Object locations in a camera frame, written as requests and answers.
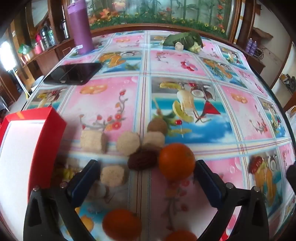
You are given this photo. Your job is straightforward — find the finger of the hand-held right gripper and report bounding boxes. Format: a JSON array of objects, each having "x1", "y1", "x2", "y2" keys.
[{"x1": 286, "y1": 160, "x2": 296, "y2": 183}]

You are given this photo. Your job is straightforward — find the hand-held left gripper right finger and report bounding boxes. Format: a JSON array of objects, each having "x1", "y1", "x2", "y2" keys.
[{"x1": 194, "y1": 160, "x2": 270, "y2": 241}]

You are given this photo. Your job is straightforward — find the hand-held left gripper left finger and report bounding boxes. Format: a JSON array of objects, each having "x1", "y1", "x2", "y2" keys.
[{"x1": 23, "y1": 159, "x2": 101, "y2": 241}]

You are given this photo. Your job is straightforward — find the beige round crumbly cake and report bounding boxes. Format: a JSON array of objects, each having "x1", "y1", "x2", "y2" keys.
[
  {"x1": 116, "y1": 131, "x2": 141, "y2": 156},
  {"x1": 143, "y1": 131, "x2": 165, "y2": 149},
  {"x1": 100, "y1": 165, "x2": 126, "y2": 188}
]

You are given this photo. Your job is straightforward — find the small orange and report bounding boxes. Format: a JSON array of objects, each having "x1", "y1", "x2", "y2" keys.
[
  {"x1": 159, "y1": 143, "x2": 196, "y2": 181},
  {"x1": 102, "y1": 209, "x2": 142, "y2": 240},
  {"x1": 165, "y1": 230, "x2": 198, "y2": 241}
]

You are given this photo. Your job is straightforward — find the beige square crumbly cake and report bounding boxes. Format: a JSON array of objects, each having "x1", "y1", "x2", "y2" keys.
[{"x1": 80, "y1": 130, "x2": 103, "y2": 153}]

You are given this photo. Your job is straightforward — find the red shallow cardboard box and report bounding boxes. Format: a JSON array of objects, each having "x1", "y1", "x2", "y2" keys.
[{"x1": 0, "y1": 107, "x2": 67, "y2": 232}]

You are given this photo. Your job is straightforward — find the red date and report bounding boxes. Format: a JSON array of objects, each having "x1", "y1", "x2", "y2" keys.
[{"x1": 128, "y1": 148, "x2": 162, "y2": 171}]

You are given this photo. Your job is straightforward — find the white plastic bag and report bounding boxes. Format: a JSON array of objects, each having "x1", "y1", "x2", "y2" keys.
[{"x1": 286, "y1": 107, "x2": 296, "y2": 123}]

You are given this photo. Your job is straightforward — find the fruit-print tablecloth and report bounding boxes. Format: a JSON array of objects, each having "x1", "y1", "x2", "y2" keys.
[{"x1": 22, "y1": 30, "x2": 296, "y2": 241}]

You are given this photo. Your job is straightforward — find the black smartphone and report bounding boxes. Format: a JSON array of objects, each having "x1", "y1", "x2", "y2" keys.
[{"x1": 43, "y1": 62, "x2": 103, "y2": 86}]

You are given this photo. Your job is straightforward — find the brown wooden cabinet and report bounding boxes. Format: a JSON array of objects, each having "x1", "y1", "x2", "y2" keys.
[{"x1": 9, "y1": 0, "x2": 265, "y2": 102}]

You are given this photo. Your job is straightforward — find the small cardboard box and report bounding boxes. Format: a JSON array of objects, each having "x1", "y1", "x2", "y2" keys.
[{"x1": 22, "y1": 50, "x2": 35, "y2": 63}]

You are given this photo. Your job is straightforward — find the pink bottle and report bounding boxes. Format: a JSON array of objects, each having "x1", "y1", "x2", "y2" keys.
[{"x1": 35, "y1": 35, "x2": 44, "y2": 55}]

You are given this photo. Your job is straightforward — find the green plastic bag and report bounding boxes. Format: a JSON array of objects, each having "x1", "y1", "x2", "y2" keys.
[{"x1": 18, "y1": 44, "x2": 31, "y2": 56}]

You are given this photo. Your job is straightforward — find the green packet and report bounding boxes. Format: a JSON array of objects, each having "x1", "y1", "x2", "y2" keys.
[{"x1": 48, "y1": 29, "x2": 57, "y2": 45}]

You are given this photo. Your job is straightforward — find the green leafy vegetable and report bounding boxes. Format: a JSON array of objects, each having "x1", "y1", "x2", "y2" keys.
[{"x1": 162, "y1": 32, "x2": 204, "y2": 53}]

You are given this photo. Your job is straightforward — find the purple insulated bottle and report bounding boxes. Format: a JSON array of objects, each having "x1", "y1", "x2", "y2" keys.
[{"x1": 67, "y1": 0, "x2": 95, "y2": 55}]

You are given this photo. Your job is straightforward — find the black thermos jug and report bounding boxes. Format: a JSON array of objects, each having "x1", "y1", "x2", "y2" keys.
[{"x1": 40, "y1": 26, "x2": 49, "y2": 48}]

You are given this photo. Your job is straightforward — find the steel thermos flask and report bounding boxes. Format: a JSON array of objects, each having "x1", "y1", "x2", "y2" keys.
[{"x1": 60, "y1": 19, "x2": 70, "y2": 39}]

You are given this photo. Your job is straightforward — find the floral glass panel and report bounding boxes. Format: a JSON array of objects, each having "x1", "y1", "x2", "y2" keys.
[{"x1": 85, "y1": 0, "x2": 234, "y2": 39}]

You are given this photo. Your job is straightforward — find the black and yellow cables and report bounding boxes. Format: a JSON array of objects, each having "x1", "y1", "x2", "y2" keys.
[{"x1": 280, "y1": 74, "x2": 296, "y2": 87}]

